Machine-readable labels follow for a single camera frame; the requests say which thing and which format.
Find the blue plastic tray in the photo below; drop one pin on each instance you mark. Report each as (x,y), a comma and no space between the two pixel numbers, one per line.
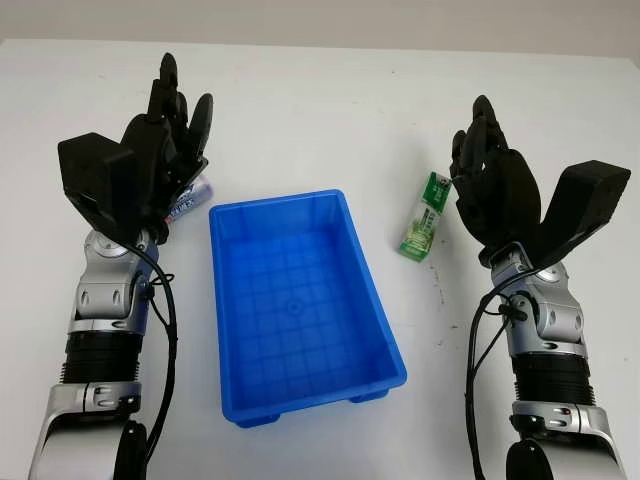
(300,310)

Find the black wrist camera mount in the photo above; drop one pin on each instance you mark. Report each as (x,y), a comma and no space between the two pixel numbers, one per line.
(580,200)
(92,170)

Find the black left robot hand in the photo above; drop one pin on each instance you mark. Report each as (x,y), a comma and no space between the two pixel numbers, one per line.
(150,145)

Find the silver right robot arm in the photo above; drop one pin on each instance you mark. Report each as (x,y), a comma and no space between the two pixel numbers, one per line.
(555,320)

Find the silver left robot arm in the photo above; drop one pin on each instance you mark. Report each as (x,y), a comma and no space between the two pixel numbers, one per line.
(102,295)

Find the purple white cylindrical can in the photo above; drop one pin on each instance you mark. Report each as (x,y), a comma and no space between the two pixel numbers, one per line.
(197,197)

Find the green toothpaste box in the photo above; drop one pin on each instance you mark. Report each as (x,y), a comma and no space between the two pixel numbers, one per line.
(424,220)

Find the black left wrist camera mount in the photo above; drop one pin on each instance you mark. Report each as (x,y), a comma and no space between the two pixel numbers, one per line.
(92,170)

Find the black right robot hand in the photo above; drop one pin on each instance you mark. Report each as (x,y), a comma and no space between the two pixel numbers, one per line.
(510,190)

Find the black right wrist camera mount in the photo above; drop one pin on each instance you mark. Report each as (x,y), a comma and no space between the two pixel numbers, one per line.
(580,200)

